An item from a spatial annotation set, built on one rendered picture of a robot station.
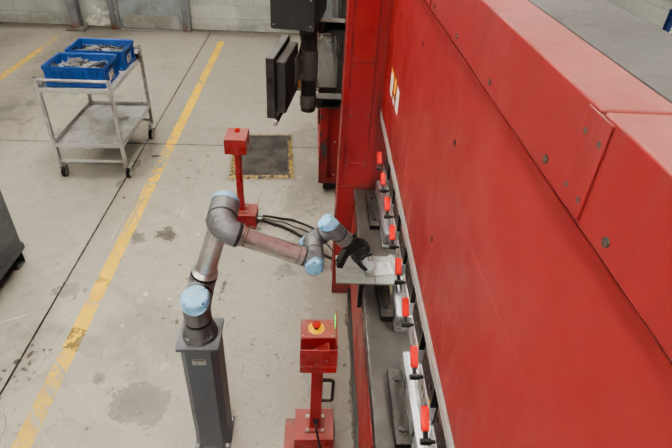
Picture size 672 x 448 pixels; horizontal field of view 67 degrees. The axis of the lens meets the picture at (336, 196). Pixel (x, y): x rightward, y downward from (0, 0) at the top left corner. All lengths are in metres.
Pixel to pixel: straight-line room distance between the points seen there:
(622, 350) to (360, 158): 2.40
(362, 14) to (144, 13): 6.89
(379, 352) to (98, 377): 1.79
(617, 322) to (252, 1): 8.46
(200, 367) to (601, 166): 2.01
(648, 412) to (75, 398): 2.98
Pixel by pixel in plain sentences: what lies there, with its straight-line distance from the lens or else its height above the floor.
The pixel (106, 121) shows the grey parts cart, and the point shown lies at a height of 0.33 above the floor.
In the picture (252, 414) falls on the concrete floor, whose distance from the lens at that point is 3.01.
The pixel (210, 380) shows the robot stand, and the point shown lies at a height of 0.56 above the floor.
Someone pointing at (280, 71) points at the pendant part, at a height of 1.52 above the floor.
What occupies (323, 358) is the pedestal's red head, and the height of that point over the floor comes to 0.76.
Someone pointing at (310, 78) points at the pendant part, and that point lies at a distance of 3.30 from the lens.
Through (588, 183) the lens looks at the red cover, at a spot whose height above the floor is 2.22.
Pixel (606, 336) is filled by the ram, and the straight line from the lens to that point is 0.68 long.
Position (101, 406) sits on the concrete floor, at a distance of 3.21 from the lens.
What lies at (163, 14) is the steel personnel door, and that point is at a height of 0.26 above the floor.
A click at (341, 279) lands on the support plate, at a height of 1.00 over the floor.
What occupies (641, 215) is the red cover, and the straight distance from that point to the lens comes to 0.58.
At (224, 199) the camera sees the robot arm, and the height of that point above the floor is 1.40.
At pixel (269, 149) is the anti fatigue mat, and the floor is 0.01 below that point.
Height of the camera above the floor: 2.52
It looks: 34 degrees down
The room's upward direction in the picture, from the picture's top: 3 degrees clockwise
